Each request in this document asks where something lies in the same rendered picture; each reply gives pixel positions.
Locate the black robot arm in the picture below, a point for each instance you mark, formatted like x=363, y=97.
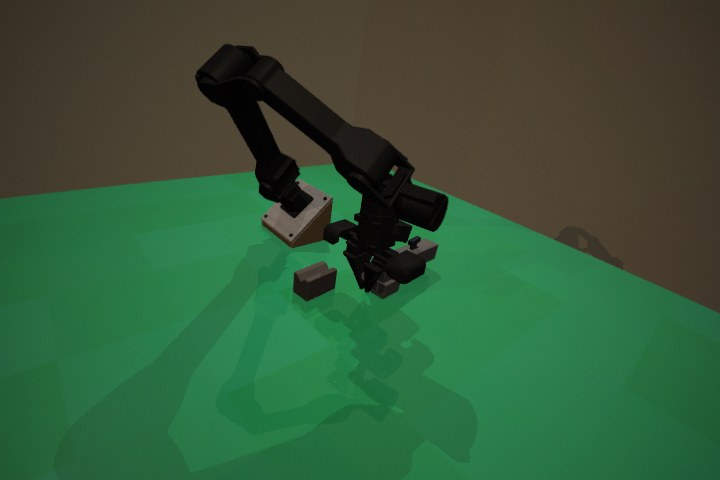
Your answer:
x=236, y=77

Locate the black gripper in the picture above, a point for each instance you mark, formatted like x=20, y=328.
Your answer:
x=371, y=237

